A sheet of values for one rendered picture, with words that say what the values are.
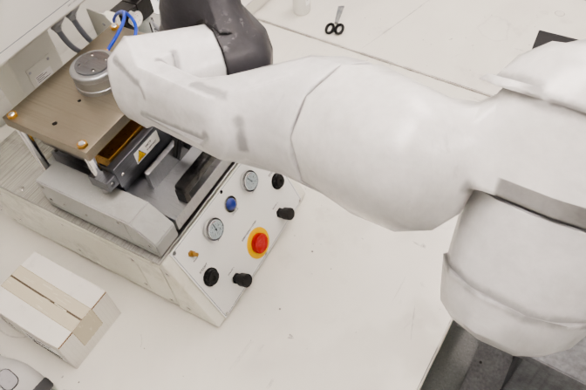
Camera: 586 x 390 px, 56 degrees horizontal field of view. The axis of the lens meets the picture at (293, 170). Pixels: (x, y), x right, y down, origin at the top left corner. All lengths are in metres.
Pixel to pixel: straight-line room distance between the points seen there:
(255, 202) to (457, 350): 1.00
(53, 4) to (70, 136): 0.26
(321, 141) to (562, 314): 0.19
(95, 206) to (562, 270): 0.73
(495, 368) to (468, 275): 1.46
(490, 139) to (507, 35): 1.27
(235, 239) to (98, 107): 0.34
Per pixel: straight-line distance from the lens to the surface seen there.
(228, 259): 1.03
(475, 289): 0.39
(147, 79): 0.55
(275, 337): 1.03
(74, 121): 0.92
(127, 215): 0.91
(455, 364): 1.84
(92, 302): 1.04
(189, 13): 0.66
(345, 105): 0.37
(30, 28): 1.04
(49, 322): 1.06
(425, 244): 1.12
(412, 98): 0.36
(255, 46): 0.62
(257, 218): 1.07
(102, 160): 0.93
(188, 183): 0.91
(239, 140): 0.45
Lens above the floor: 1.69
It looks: 50 degrees down
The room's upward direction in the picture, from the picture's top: 6 degrees counter-clockwise
